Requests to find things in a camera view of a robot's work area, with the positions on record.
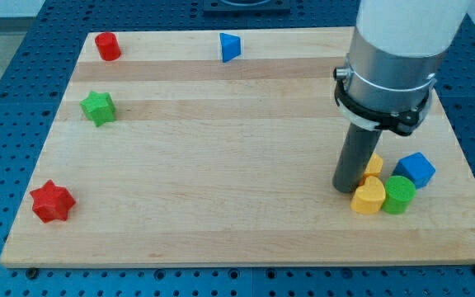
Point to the wooden board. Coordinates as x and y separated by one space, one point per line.
230 164

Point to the green star block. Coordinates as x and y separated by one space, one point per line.
98 107

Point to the red cylinder block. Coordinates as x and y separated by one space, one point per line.
108 46

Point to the yellow heart block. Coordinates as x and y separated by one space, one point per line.
369 197

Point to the red star block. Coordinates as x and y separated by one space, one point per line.
52 202

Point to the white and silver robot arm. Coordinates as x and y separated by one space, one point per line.
389 72

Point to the blue cube block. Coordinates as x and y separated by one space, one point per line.
415 167

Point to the green cylinder block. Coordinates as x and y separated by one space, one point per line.
400 192

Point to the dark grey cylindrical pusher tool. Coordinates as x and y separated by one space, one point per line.
358 147

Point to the blue triangle block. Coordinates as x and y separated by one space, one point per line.
230 46

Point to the yellow block behind pusher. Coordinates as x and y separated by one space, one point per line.
373 168

